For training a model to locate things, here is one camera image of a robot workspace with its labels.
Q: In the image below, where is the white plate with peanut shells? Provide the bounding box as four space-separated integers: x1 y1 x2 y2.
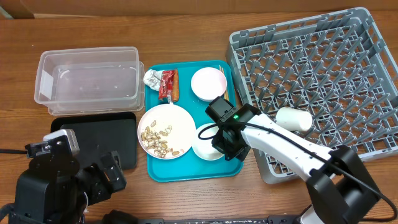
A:
137 103 197 160

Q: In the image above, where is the clear plastic storage bin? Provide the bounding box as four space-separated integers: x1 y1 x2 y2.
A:
34 47 145 116

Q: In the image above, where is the white cup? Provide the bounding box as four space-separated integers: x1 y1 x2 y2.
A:
275 107 313 131

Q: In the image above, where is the white bowl with green rim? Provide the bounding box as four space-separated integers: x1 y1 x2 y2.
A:
192 123 224 161

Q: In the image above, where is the black plastic tray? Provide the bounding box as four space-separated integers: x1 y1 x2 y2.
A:
50 112 137 170

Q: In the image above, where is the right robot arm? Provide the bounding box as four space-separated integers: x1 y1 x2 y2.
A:
205 96 397 224

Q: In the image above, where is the red snack wrapper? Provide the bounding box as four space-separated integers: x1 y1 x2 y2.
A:
159 70 175 103

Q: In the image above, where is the teal serving tray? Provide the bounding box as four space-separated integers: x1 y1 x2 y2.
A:
147 60 243 182

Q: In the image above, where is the grey dishwasher rack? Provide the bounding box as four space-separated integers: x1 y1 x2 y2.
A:
225 6 398 185

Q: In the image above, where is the orange carrot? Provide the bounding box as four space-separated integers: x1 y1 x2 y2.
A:
172 69 180 102

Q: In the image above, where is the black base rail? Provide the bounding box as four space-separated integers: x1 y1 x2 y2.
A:
138 215 299 224

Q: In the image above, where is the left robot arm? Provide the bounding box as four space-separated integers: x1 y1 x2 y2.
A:
1 152 127 223

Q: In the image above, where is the pink-rimmed white bowl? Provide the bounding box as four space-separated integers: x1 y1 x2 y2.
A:
191 67 225 101

